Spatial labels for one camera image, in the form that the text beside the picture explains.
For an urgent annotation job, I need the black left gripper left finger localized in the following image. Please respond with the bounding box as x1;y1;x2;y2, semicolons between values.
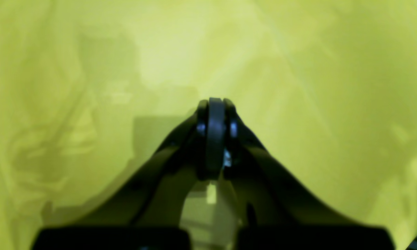
32;98;226;250

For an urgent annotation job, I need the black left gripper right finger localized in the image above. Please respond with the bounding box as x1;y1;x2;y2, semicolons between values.
224;99;395;250

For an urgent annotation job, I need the yellow table cloth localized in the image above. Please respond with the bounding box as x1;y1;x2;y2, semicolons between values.
0;0;417;250

